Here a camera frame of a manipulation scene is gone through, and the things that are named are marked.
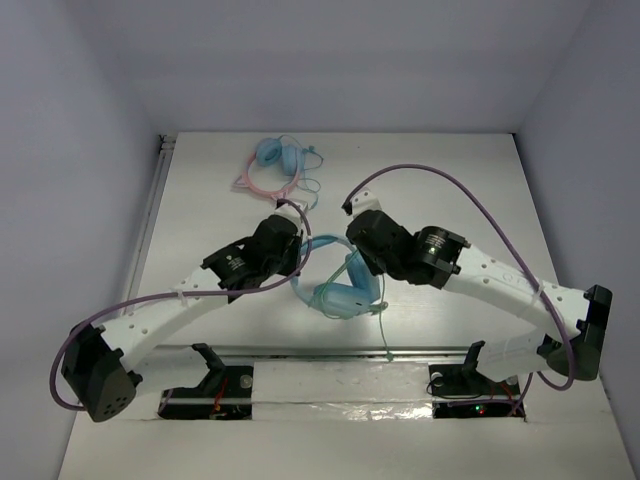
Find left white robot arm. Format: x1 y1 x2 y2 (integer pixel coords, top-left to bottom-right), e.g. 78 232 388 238
50 208 311 423

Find aluminium rail left side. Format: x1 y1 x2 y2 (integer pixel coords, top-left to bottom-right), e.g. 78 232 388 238
120 134 177 301

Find pink cat-ear headphones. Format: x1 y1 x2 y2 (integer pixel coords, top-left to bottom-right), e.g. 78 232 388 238
232 135 307 200

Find green headphone cable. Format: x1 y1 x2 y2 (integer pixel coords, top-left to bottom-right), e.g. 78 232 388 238
307 249 396 364

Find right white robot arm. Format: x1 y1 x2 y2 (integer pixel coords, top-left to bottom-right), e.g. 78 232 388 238
346 210 612 393

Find light blue headphones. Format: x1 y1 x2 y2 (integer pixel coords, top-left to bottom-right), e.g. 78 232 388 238
290 234 388 320

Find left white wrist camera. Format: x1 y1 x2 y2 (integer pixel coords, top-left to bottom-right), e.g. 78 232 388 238
274 198 308 222

